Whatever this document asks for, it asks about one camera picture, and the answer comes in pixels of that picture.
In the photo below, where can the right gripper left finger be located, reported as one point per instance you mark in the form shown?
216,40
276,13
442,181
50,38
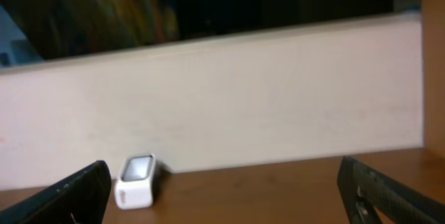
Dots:
79,198

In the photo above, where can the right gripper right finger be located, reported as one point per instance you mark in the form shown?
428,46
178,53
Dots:
365,191

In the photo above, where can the white barcode scanner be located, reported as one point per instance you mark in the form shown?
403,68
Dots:
135,185

